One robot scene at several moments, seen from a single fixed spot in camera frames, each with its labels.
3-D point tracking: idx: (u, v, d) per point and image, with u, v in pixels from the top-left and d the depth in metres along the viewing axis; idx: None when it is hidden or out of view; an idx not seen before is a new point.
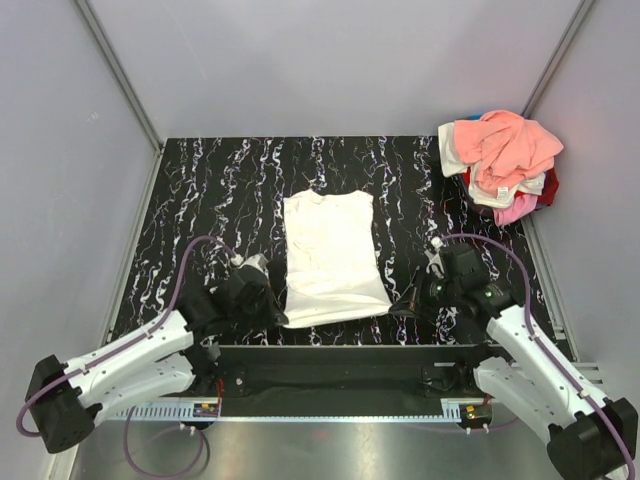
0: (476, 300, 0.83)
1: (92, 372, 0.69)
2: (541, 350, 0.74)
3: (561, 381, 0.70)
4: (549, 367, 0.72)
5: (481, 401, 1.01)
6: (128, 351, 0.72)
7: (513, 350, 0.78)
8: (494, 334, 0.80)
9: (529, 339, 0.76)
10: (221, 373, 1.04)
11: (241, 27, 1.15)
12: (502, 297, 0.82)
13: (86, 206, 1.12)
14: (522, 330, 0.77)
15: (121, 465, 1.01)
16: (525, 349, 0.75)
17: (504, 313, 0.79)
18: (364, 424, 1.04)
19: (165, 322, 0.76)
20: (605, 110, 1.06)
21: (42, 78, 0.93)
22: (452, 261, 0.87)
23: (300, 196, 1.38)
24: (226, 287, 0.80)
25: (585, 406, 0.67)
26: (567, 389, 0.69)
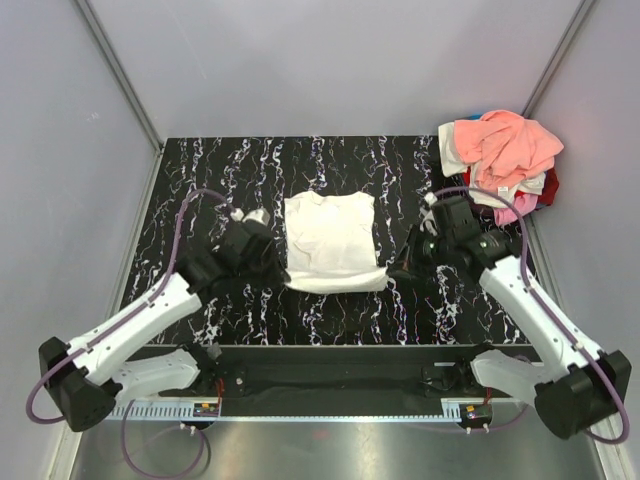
0: (470, 251, 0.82)
1: (96, 350, 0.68)
2: (536, 302, 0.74)
3: (555, 334, 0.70)
4: (543, 319, 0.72)
5: (481, 401, 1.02)
6: (131, 324, 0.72)
7: (507, 302, 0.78)
8: (488, 285, 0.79)
9: (524, 290, 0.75)
10: (221, 372, 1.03)
11: (240, 26, 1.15)
12: (496, 248, 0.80)
13: (86, 206, 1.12)
14: (517, 281, 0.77)
15: (121, 466, 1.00)
16: (520, 300, 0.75)
17: (498, 265, 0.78)
18: (364, 424, 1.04)
19: (167, 286, 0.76)
20: (606, 109, 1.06)
21: (42, 78, 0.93)
22: (445, 212, 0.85)
23: (301, 196, 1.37)
24: (229, 244, 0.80)
25: (578, 358, 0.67)
26: (561, 342, 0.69)
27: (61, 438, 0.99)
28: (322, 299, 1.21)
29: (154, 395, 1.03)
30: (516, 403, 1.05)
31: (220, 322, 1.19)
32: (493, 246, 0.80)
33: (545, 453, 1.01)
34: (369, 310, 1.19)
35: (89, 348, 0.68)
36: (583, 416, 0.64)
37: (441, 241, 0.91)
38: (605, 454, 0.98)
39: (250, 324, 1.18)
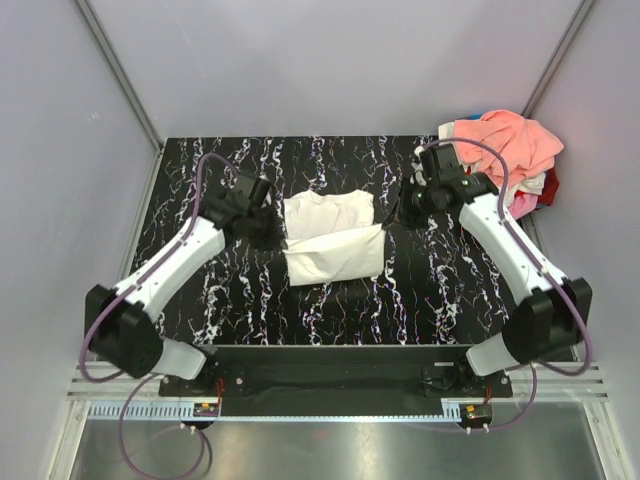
0: (451, 190, 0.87)
1: (145, 286, 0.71)
2: (509, 233, 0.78)
3: (523, 261, 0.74)
4: (513, 248, 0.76)
5: (481, 401, 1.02)
6: (170, 262, 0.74)
7: (483, 235, 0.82)
8: (467, 220, 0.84)
9: (499, 223, 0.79)
10: (221, 372, 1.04)
11: (240, 25, 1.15)
12: (477, 186, 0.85)
13: (86, 206, 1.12)
14: (493, 214, 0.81)
15: (121, 465, 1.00)
16: (494, 232, 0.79)
17: (478, 201, 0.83)
18: (364, 424, 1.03)
19: (197, 224, 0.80)
20: (605, 109, 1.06)
21: (42, 78, 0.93)
22: (431, 156, 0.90)
23: (300, 196, 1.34)
24: (237, 190, 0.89)
25: (542, 282, 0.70)
26: (528, 268, 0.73)
27: (61, 438, 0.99)
28: (322, 299, 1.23)
29: (155, 395, 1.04)
30: (516, 403, 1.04)
31: (220, 322, 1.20)
32: (474, 185, 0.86)
33: (545, 453, 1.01)
34: (369, 310, 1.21)
35: (137, 285, 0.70)
36: (544, 339, 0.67)
37: (426, 188, 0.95)
38: (605, 454, 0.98)
39: (250, 324, 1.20)
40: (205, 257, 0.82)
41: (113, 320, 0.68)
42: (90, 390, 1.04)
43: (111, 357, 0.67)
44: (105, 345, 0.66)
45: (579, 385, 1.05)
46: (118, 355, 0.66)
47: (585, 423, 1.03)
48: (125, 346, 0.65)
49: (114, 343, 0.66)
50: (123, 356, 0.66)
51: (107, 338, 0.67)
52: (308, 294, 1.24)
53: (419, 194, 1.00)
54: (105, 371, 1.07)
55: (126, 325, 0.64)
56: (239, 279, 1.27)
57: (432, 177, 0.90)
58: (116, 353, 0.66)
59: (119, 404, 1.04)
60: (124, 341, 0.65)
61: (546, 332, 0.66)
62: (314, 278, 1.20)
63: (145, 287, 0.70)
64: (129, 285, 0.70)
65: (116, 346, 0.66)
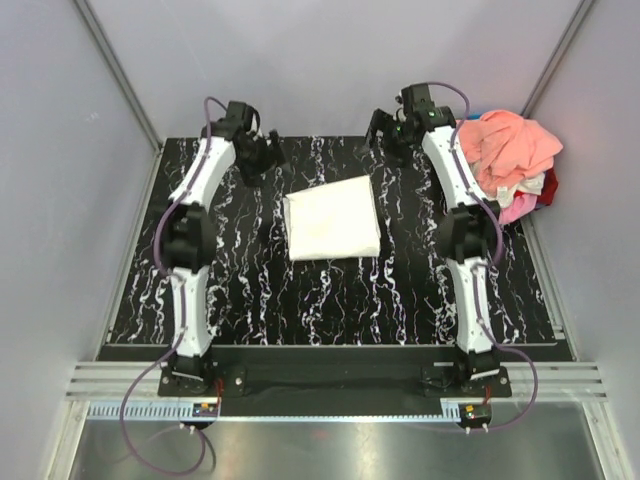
0: (418, 116, 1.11)
1: (194, 190, 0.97)
2: (452, 158, 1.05)
3: (458, 181, 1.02)
4: (454, 173, 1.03)
5: (481, 401, 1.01)
6: (203, 173, 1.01)
7: (436, 159, 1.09)
8: (427, 146, 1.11)
9: (449, 151, 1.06)
10: (221, 372, 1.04)
11: (240, 25, 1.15)
12: (439, 117, 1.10)
13: (86, 206, 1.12)
14: (445, 143, 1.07)
15: (121, 464, 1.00)
16: (444, 157, 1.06)
17: (436, 131, 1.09)
18: (364, 424, 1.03)
19: (211, 143, 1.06)
20: (604, 109, 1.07)
21: (42, 79, 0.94)
22: (409, 93, 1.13)
23: (303, 193, 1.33)
24: (229, 115, 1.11)
25: (467, 199, 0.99)
26: (460, 188, 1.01)
27: (61, 438, 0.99)
28: (321, 299, 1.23)
29: (154, 395, 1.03)
30: (516, 403, 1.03)
31: (219, 322, 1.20)
32: (439, 116, 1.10)
33: (544, 453, 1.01)
34: (369, 310, 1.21)
35: (189, 190, 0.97)
36: (461, 240, 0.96)
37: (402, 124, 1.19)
38: (605, 455, 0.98)
39: (250, 324, 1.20)
40: (221, 171, 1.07)
41: (173, 228, 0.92)
42: (90, 390, 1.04)
43: (179, 254, 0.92)
44: (175, 243, 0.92)
45: (578, 385, 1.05)
46: (189, 247, 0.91)
47: (585, 423, 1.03)
48: (194, 240, 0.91)
49: (183, 241, 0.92)
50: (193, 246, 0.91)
51: (177, 238, 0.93)
52: (308, 294, 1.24)
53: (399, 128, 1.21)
54: (105, 371, 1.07)
55: (191, 219, 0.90)
56: (239, 279, 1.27)
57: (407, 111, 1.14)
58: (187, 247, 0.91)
59: (118, 404, 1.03)
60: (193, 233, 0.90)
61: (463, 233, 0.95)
62: (314, 251, 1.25)
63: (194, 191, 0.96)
64: (182, 190, 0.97)
65: (185, 242, 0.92)
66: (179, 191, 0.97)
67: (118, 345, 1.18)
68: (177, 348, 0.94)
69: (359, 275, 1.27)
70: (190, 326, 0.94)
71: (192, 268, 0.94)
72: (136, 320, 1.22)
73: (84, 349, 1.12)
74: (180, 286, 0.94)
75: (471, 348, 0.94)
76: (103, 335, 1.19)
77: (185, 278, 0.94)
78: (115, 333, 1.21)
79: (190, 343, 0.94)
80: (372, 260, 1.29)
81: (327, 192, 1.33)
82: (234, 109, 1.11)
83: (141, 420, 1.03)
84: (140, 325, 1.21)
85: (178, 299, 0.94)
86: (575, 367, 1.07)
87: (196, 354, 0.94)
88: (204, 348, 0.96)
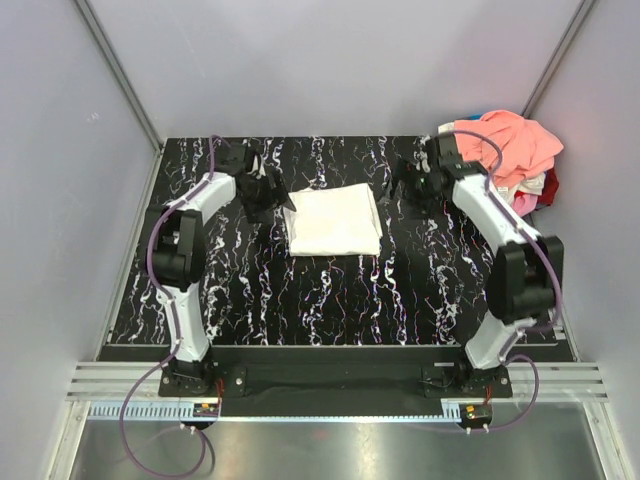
0: (446, 173, 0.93)
1: (191, 203, 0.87)
2: (491, 202, 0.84)
3: (502, 221, 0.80)
4: (494, 212, 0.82)
5: (482, 401, 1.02)
6: (205, 191, 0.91)
7: (472, 210, 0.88)
8: (459, 196, 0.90)
9: (484, 194, 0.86)
10: (221, 373, 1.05)
11: (240, 26, 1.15)
12: (468, 169, 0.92)
13: (87, 206, 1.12)
14: (479, 190, 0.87)
15: (121, 464, 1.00)
16: (479, 202, 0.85)
17: (467, 178, 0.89)
18: (364, 424, 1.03)
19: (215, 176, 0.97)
20: (605, 109, 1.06)
21: (43, 80, 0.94)
22: (434, 144, 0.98)
23: (307, 192, 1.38)
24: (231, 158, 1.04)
25: (517, 237, 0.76)
26: (505, 227, 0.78)
27: (61, 438, 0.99)
28: (322, 299, 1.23)
29: (154, 395, 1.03)
30: (516, 403, 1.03)
31: (220, 322, 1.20)
32: (466, 166, 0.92)
33: (545, 454, 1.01)
34: (370, 310, 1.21)
35: (186, 201, 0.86)
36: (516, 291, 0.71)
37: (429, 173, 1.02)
38: (605, 455, 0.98)
39: (250, 324, 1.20)
40: (221, 201, 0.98)
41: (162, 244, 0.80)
42: (90, 390, 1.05)
43: (166, 263, 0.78)
44: (159, 257, 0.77)
45: (579, 385, 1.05)
46: (176, 260, 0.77)
47: (585, 423, 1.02)
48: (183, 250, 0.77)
49: (168, 254, 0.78)
50: (181, 260, 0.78)
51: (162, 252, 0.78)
52: (308, 295, 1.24)
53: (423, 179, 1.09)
54: (105, 371, 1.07)
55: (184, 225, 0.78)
56: (239, 279, 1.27)
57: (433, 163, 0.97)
58: (173, 259, 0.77)
59: (118, 404, 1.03)
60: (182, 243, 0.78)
61: (520, 281, 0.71)
62: (314, 250, 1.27)
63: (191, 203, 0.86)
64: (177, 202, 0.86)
65: (171, 255, 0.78)
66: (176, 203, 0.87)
67: (118, 346, 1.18)
68: (176, 353, 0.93)
69: (359, 275, 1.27)
70: (186, 337, 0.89)
71: (180, 286, 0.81)
72: (137, 320, 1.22)
73: (84, 349, 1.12)
74: (169, 303, 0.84)
75: (478, 364, 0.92)
76: (103, 335, 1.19)
77: (174, 296, 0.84)
78: (116, 334, 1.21)
79: (188, 350, 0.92)
80: (372, 261, 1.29)
81: (332, 194, 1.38)
82: (236, 151, 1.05)
83: (141, 420, 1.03)
84: (141, 325, 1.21)
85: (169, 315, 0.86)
86: (575, 367, 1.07)
87: (196, 359, 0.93)
88: (203, 354, 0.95)
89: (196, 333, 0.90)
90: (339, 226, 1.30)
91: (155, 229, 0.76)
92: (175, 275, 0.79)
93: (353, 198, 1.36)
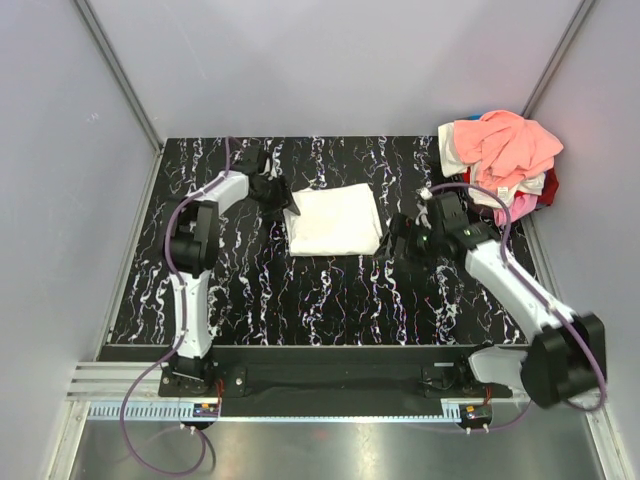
0: (455, 241, 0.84)
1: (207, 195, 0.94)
2: (513, 275, 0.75)
3: (530, 299, 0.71)
4: (520, 288, 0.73)
5: (482, 401, 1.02)
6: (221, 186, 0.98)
7: (490, 281, 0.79)
8: (471, 267, 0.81)
9: (502, 266, 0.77)
10: (221, 373, 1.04)
11: (240, 26, 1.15)
12: (478, 234, 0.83)
13: (86, 206, 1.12)
14: (496, 259, 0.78)
15: (120, 464, 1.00)
16: (498, 275, 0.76)
17: (480, 247, 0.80)
18: (364, 424, 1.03)
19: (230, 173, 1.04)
20: (605, 109, 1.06)
21: (43, 80, 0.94)
22: (436, 206, 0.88)
23: (308, 192, 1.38)
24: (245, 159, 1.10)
25: (551, 319, 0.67)
26: (535, 306, 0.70)
27: (61, 438, 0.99)
28: (322, 299, 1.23)
29: (154, 395, 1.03)
30: (516, 403, 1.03)
31: (220, 322, 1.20)
32: (476, 233, 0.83)
33: (545, 454, 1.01)
34: (370, 310, 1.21)
35: (203, 192, 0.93)
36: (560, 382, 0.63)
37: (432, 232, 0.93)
38: (605, 455, 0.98)
39: (250, 324, 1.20)
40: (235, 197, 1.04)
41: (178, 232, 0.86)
42: (90, 390, 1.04)
43: (183, 250, 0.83)
44: (177, 244, 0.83)
45: None
46: (192, 247, 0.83)
47: (585, 423, 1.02)
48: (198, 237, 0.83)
49: (185, 242, 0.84)
50: (197, 247, 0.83)
51: (180, 239, 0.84)
52: (308, 295, 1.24)
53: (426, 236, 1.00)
54: (105, 371, 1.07)
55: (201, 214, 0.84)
56: (239, 279, 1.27)
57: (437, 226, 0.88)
58: (189, 246, 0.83)
59: (118, 404, 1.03)
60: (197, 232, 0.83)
61: (561, 371, 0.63)
62: (313, 250, 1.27)
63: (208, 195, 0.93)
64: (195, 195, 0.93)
65: (188, 242, 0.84)
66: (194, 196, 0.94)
67: (118, 346, 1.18)
68: (178, 349, 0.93)
69: (359, 275, 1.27)
70: (191, 329, 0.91)
71: (193, 273, 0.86)
72: (136, 320, 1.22)
73: (84, 349, 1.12)
74: (181, 289, 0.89)
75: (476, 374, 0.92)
76: (103, 335, 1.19)
77: (186, 282, 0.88)
78: (116, 334, 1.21)
79: (191, 345, 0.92)
80: (372, 261, 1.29)
81: (336, 192, 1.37)
82: (250, 153, 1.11)
83: (141, 420, 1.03)
84: (140, 325, 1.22)
85: (179, 303, 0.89)
86: None
87: (197, 355, 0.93)
88: (204, 350, 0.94)
89: (200, 326, 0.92)
90: (339, 228, 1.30)
91: (172, 217, 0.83)
92: (190, 261, 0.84)
93: (353, 199, 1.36)
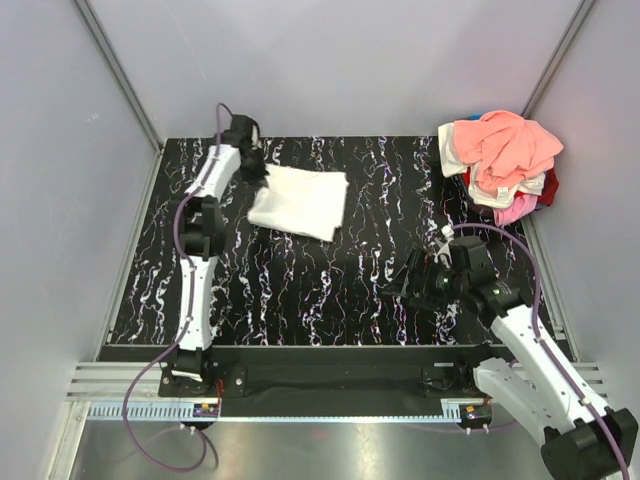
0: (482, 297, 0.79)
1: (206, 185, 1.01)
2: (544, 353, 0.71)
3: (563, 386, 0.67)
4: (552, 371, 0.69)
5: (481, 401, 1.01)
6: (216, 170, 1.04)
7: (516, 350, 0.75)
8: (499, 332, 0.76)
9: (534, 341, 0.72)
10: (221, 373, 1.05)
11: (240, 25, 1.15)
12: (510, 295, 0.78)
13: (86, 205, 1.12)
14: (527, 330, 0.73)
15: (120, 465, 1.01)
16: (529, 351, 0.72)
17: (511, 313, 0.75)
18: (364, 424, 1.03)
19: (221, 148, 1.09)
20: (605, 109, 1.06)
21: (42, 79, 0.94)
22: (462, 253, 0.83)
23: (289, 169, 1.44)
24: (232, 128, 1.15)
25: (584, 413, 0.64)
26: (568, 395, 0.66)
27: (61, 438, 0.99)
28: (321, 299, 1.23)
29: (154, 395, 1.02)
30: None
31: (220, 322, 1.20)
32: (506, 293, 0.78)
33: None
34: (370, 310, 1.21)
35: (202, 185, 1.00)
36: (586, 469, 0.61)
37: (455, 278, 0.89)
38: None
39: (250, 324, 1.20)
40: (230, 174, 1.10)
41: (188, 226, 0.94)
42: (90, 390, 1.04)
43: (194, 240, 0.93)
44: (189, 235, 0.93)
45: None
46: (203, 236, 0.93)
47: None
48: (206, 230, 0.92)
49: (197, 233, 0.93)
50: (207, 235, 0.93)
51: (191, 230, 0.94)
52: (308, 295, 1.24)
53: (445, 279, 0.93)
54: (105, 372, 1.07)
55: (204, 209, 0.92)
56: (239, 280, 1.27)
57: (463, 276, 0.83)
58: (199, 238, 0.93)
59: (118, 404, 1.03)
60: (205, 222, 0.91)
61: (589, 464, 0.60)
62: (265, 223, 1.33)
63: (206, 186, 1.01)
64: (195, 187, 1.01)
65: (199, 232, 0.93)
66: (193, 187, 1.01)
67: (118, 346, 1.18)
68: (180, 341, 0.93)
69: (359, 275, 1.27)
70: (197, 316, 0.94)
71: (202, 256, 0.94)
72: (136, 320, 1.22)
73: (84, 349, 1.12)
74: (190, 274, 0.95)
75: (478, 386, 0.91)
76: (103, 336, 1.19)
77: (195, 266, 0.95)
78: (116, 334, 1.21)
79: (194, 335, 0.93)
80: (372, 261, 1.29)
81: (313, 175, 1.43)
82: (236, 122, 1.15)
83: (142, 420, 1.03)
84: (140, 325, 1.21)
85: (187, 287, 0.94)
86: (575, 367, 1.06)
87: (200, 347, 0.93)
88: (207, 344, 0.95)
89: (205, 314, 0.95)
90: (303, 209, 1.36)
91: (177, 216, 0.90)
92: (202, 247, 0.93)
93: (325, 183, 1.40)
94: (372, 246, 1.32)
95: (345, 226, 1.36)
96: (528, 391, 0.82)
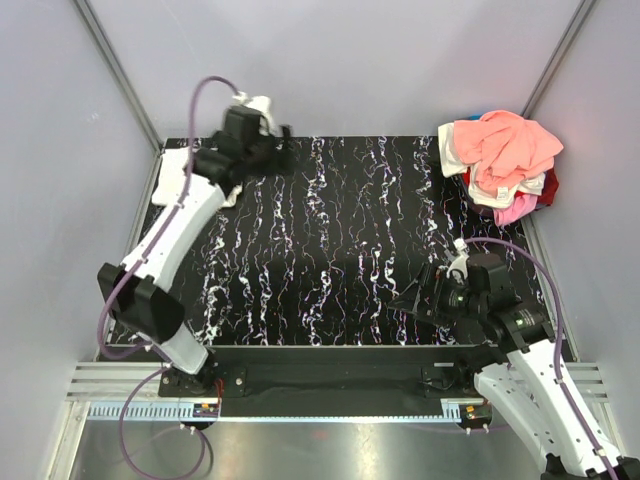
0: (503, 325, 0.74)
1: (150, 259, 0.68)
2: (564, 396, 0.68)
3: (577, 432, 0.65)
4: (568, 414, 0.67)
5: (481, 401, 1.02)
6: (176, 226, 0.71)
7: (532, 387, 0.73)
8: (516, 364, 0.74)
9: (554, 382, 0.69)
10: (221, 373, 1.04)
11: (240, 27, 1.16)
12: (531, 328, 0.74)
13: (87, 206, 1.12)
14: (548, 369, 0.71)
15: (119, 466, 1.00)
16: (547, 390, 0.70)
17: (532, 350, 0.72)
18: (364, 424, 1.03)
19: (193, 183, 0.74)
20: (604, 110, 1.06)
21: (41, 78, 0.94)
22: (483, 274, 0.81)
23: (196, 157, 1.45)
24: (225, 137, 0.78)
25: (597, 463, 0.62)
26: (583, 442, 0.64)
27: (61, 438, 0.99)
28: (322, 299, 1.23)
29: (154, 395, 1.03)
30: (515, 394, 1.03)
31: (220, 322, 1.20)
32: (529, 323, 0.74)
33: None
34: (370, 310, 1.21)
35: (144, 260, 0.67)
36: None
37: (473, 296, 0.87)
38: None
39: (250, 324, 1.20)
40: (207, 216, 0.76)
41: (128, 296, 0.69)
42: (90, 390, 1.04)
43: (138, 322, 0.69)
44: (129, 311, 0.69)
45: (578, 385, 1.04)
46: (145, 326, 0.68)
47: None
48: (146, 318, 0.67)
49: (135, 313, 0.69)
50: (149, 325, 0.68)
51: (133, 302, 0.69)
52: (308, 295, 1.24)
53: (461, 297, 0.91)
54: (106, 372, 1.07)
55: (140, 298, 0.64)
56: (239, 279, 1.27)
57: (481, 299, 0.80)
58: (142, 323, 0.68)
59: (118, 404, 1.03)
60: (144, 311, 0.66)
61: None
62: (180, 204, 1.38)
63: (151, 262, 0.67)
64: (135, 258, 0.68)
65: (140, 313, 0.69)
66: (134, 256, 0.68)
67: (118, 345, 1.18)
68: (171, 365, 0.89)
69: (359, 275, 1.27)
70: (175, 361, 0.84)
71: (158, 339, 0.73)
72: None
73: (84, 349, 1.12)
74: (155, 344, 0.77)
75: (479, 389, 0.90)
76: (103, 335, 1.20)
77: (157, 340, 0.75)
78: (116, 334, 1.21)
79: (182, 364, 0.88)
80: (372, 261, 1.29)
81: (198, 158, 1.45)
82: (230, 127, 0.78)
83: (141, 420, 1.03)
84: None
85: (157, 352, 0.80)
86: (575, 367, 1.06)
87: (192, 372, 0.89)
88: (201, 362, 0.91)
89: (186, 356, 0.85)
90: None
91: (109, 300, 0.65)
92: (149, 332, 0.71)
93: None
94: (372, 246, 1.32)
95: (345, 225, 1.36)
96: (529, 407, 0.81)
